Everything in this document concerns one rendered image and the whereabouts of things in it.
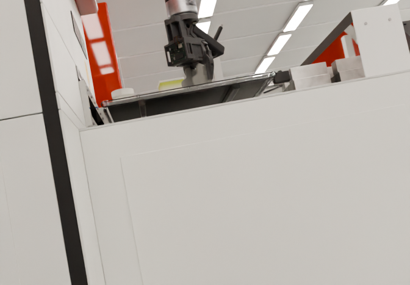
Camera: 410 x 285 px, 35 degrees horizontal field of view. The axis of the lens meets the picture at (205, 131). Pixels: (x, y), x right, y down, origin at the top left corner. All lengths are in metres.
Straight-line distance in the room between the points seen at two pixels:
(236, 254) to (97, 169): 0.27
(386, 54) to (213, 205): 0.44
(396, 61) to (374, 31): 0.07
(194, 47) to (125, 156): 0.53
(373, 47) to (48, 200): 0.67
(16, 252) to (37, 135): 0.16
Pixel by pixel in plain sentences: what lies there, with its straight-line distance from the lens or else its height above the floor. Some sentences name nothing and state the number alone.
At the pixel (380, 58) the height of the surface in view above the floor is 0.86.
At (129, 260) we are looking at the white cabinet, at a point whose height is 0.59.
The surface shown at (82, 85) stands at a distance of 1.28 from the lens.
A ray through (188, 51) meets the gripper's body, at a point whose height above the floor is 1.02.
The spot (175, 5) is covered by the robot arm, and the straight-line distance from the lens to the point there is 1.57.
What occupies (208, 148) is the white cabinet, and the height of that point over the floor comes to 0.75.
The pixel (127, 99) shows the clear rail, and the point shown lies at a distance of 1.32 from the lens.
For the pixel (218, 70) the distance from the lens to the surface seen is 1.77.
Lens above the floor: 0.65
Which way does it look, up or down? 7 degrees up
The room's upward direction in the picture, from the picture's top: 11 degrees counter-clockwise
